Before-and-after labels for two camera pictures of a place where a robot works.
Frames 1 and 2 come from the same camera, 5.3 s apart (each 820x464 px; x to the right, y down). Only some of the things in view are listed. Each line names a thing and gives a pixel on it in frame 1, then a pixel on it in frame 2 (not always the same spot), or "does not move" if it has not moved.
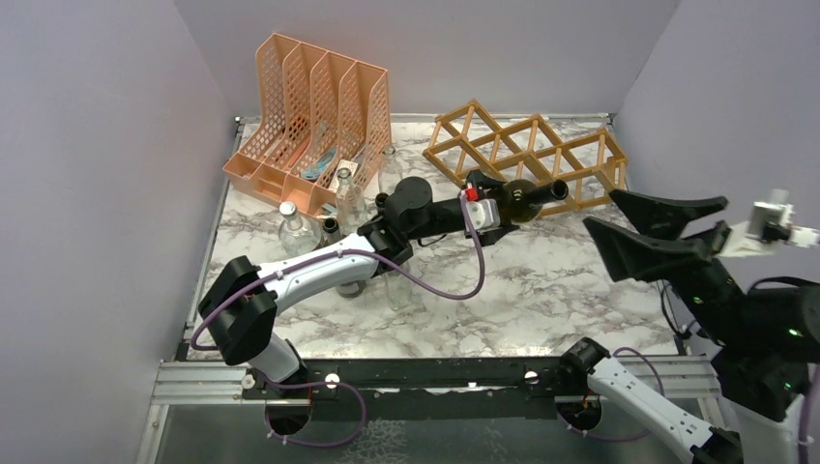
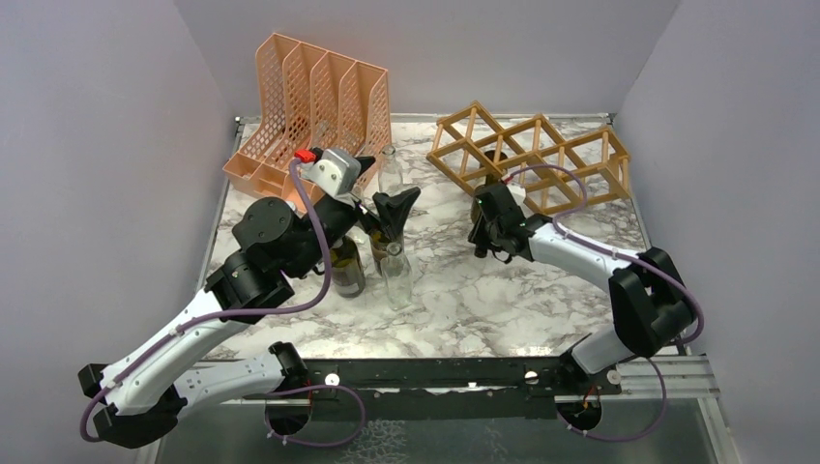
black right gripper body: x=708 y=288 → x=486 y=233
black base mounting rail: x=424 y=388 does not move
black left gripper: x=490 y=235 → x=394 y=209
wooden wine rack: x=591 y=162 does not move
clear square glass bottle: x=390 y=170 does not move
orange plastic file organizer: x=313 y=114 does not move
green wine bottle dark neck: x=525 y=198 → x=492 y=163
